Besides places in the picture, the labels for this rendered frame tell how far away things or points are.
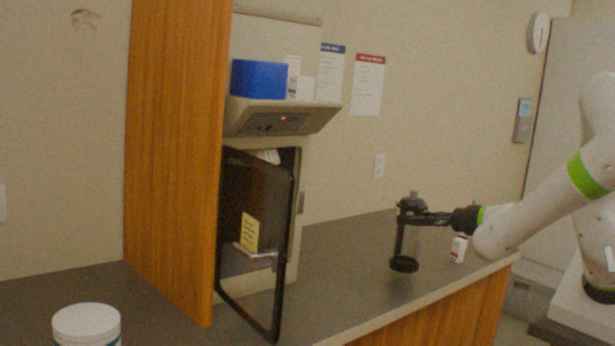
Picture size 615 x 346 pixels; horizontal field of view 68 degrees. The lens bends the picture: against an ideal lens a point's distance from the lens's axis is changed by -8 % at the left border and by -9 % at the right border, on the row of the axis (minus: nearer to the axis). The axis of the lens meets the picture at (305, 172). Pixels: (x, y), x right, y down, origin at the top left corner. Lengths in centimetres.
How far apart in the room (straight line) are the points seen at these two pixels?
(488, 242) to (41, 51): 130
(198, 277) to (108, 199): 50
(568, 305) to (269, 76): 110
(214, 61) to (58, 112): 58
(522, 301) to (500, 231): 256
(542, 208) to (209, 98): 81
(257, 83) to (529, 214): 71
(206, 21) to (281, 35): 25
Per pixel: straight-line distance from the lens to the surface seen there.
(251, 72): 117
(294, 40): 137
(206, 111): 114
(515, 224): 128
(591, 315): 163
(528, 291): 380
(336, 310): 143
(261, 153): 137
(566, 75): 400
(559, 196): 120
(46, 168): 154
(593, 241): 145
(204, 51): 116
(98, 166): 159
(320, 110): 131
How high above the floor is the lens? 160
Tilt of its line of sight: 12 degrees down
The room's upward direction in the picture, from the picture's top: 6 degrees clockwise
